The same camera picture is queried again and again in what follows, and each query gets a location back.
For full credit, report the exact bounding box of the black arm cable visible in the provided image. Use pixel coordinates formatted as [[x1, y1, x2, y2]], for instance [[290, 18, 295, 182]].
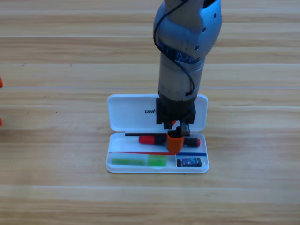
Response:
[[153, 0, 196, 96]]

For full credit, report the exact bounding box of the red and black marker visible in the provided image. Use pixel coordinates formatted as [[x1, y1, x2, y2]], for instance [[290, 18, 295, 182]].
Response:
[[138, 135, 201, 148]]

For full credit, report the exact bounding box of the green and white highlighter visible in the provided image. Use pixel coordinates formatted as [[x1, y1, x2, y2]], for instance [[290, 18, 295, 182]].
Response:
[[110, 153, 167, 167]]

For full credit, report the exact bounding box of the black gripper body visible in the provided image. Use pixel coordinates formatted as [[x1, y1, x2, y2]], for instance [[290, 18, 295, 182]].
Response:
[[156, 97, 196, 136]]

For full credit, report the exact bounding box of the white Unitree pencil case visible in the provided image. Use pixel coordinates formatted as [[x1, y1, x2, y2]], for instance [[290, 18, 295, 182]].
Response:
[[105, 93, 210, 174]]

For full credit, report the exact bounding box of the black eraser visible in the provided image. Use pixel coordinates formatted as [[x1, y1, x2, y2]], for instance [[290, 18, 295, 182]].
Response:
[[176, 157, 203, 168]]

